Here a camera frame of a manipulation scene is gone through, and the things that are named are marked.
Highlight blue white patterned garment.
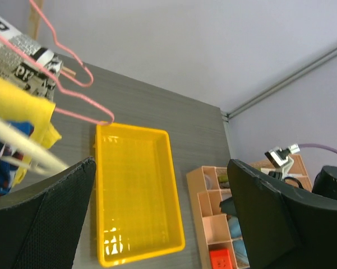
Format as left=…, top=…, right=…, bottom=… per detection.
left=0, top=120, right=34, bottom=197

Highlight yellow garment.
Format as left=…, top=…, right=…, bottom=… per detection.
left=0, top=78, right=61, bottom=186

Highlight light blue headphones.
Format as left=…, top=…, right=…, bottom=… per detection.
left=228, top=217, right=249, bottom=264

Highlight peach compartment desk organizer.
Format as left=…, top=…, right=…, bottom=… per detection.
left=186, top=153, right=313, bottom=269

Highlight orange cube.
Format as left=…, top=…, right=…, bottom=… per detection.
left=209, top=248, right=233, bottom=269

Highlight newspaper print trousers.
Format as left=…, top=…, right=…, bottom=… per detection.
left=0, top=17, right=63, bottom=101

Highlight pink wire hanger with newsprint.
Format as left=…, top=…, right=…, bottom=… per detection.
left=0, top=1, right=93, bottom=91

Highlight wooden clothes rack frame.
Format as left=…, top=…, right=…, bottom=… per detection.
left=28, top=0, right=76, bottom=78

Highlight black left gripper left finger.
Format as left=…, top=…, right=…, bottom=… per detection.
left=0, top=157, right=96, bottom=268

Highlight yellow plastic tray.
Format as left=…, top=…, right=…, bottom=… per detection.
left=94, top=123, right=186, bottom=268

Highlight pink wire hanger on blue garment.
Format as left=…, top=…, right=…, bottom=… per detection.
left=0, top=29, right=115, bottom=126

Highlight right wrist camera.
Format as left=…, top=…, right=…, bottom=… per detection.
left=265, top=144, right=300, bottom=180

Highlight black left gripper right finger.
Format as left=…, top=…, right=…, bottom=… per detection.
left=227, top=159, right=337, bottom=268

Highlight cream plastic hanger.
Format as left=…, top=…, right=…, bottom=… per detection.
left=0, top=119, right=68, bottom=175

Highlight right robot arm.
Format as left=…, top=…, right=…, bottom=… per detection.
left=312, top=165, right=337, bottom=200

